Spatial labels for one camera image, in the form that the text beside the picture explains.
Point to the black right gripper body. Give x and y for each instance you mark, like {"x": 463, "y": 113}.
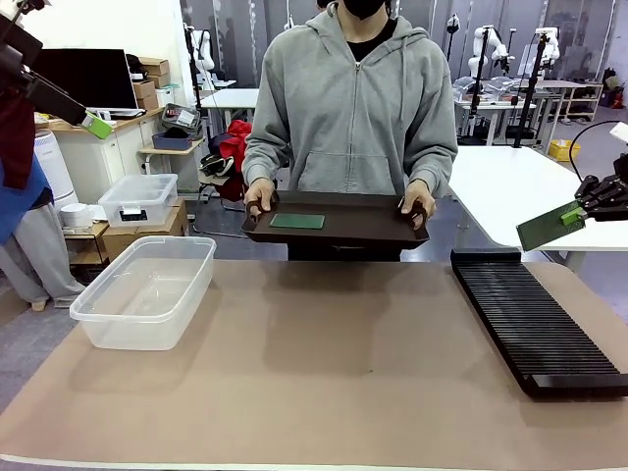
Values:
{"x": 620, "y": 196}

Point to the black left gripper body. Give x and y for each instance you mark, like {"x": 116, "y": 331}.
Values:
{"x": 15, "y": 54}

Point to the black green-tipped right gripper finger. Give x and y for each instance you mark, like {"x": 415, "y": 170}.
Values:
{"x": 574, "y": 216}
{"x": 593, "y": 189}

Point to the green PCB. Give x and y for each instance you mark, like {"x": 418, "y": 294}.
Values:
{"x": 539, "y": 230}
{"x": 297, "y": 221}

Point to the dark brown tray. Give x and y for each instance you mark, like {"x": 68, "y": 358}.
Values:
{"x": 363, "y": 225}

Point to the gray-sleeved right forearm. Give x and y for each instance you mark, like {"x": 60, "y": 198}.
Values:
{"x": 262, "y": 164}

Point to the gray-sleeved left forearm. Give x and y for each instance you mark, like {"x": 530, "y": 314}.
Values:
{"x": 434, "y": 164}

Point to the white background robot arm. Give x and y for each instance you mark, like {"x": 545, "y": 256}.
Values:
{"x": 549, "y": 46}
{"x": 478, "y": 54}
{"x": 203, "y": 49}

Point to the person's left hand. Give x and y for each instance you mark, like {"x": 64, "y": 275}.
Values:
{"x": 419, "y": 198}

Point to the person's right hand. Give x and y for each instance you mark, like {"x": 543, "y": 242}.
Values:
{"x": 260, "y": 196}

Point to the black computer monitor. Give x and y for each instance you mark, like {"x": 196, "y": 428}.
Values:
{"x": 98, "y": 78}

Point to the yellow plastic basket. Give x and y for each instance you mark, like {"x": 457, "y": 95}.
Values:
{"x": 564, "y": 152}

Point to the white air purifier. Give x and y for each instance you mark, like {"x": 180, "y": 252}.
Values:
{"x": 51, "y": 167}

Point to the white cabinet with wooden top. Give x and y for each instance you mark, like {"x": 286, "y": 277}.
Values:
{"x": 108, "y": 157}

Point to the person in dark red top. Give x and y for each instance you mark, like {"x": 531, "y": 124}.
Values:
{"x": 19, "y": 162}

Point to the large white table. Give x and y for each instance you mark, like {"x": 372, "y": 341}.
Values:
{"x": 500, "y": 196}

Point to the white plastic container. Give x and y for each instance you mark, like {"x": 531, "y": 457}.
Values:
{"x": 166, "y": 95}

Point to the wooden background table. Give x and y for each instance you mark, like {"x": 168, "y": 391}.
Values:
{"x": 564, "y": 86}

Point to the black slotted rack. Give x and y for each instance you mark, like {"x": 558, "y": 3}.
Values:
{"x": 530, "y": 314}

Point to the black tripod stand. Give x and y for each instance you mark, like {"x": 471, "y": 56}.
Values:
{"x": 475, "y": 98}
{"x": 527, "y": 103}

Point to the white paper roll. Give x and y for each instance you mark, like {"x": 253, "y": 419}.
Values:
{"x": 76, "y": 215}

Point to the small wooden side table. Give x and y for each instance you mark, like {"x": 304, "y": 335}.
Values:
{"x": 167, "y": 153}

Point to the dark gray plastic bin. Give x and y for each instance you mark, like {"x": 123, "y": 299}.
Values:
{"x": 172, "y": 142}

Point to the gray tool case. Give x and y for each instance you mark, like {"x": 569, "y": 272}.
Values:
{"x": 181, "y": 117}

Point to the clear lidded storage box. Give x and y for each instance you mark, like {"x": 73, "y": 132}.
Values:
{"x": 137, "y": 196}

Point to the black-framed low table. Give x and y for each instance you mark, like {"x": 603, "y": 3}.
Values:
{"x": 88, "y": 245}

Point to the large brown cardboard box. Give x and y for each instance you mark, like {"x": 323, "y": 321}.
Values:
{"x": 162, "y": 228}

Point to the white background table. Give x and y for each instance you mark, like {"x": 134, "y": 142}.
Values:
{"x": 225, "y": 100}

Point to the black and white bag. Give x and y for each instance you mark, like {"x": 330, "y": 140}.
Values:
{"x": 216, "y": 166}

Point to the red garment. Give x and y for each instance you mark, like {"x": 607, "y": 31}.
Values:
{"x": 238, "y": 144}

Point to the clear plastic bin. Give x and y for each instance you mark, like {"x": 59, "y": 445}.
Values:
{"x": 142, "y": 294}

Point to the person in gray hoodie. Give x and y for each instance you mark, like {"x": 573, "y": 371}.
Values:
{"x": 353, "y": 122}

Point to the black face mask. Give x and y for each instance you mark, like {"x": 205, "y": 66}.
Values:
{"x": 363, "y": 7}

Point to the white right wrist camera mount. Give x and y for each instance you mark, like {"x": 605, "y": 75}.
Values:
{"x": 619, "y": 133}

